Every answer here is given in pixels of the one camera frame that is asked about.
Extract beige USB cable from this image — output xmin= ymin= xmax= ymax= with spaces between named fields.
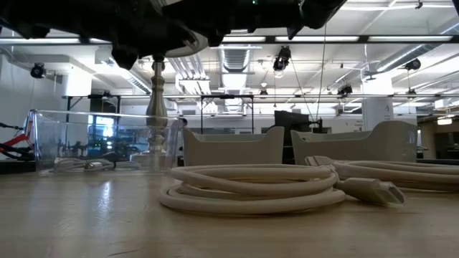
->
xmin=159 ymin=163 xmax=406 ymax=216
xmin=304 ymin=155 xmax=459 ymax=193

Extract short grey USB cable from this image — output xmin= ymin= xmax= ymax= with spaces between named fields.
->
xmin=53 ymin=157 xmax=115 ymax=172

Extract grey plastic bin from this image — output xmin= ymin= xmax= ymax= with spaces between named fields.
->
xmin=290 ymin=120 xmax=420 ymax=166
xmin=181 ymin=125 xmax=285 ymax=167

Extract white pillar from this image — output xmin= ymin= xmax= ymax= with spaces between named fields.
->
xmin=361 ymin=77 xmax=395 ymax=132

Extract clear plastic bin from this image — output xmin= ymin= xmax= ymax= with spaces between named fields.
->
xmin=27 ymin=109 xmax=184 ymax=176

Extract silver air duct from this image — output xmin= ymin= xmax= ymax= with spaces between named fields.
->
xmin=220 ymin=48 xmax=249 ymax=76

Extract black background rig frame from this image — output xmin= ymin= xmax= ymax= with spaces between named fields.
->
xmin=64 ymin=93 xmax=255 ymax=135

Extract silver metal post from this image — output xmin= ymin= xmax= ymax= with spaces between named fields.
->
xmin=145 ymin=53 xmax=169 ymax=162

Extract red cables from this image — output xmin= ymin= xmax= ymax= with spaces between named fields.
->
xmin=0 ymin=120 xmax=35 ymax=161

